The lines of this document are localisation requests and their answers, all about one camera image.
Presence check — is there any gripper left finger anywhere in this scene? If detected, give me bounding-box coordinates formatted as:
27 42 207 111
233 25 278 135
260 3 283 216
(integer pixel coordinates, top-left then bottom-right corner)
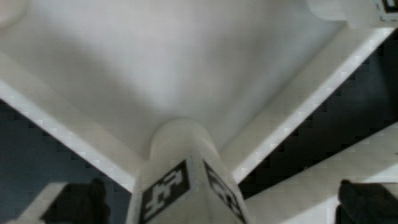
15 177 114 224

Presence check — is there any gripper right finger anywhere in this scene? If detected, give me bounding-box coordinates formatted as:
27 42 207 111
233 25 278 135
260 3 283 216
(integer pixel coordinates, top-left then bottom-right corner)
334 180 398 224

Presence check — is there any white table leg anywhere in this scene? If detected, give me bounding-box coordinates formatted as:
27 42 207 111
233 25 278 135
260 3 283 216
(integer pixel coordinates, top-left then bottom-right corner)
306 0 398 28
125 119 255 224

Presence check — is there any white square table top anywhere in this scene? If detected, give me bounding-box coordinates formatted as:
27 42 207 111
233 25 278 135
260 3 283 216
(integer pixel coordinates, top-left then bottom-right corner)
0 0 393 187

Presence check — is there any white U-shaped fence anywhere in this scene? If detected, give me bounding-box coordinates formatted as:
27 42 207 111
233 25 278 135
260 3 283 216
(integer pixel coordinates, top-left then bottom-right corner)
246 122 398 224

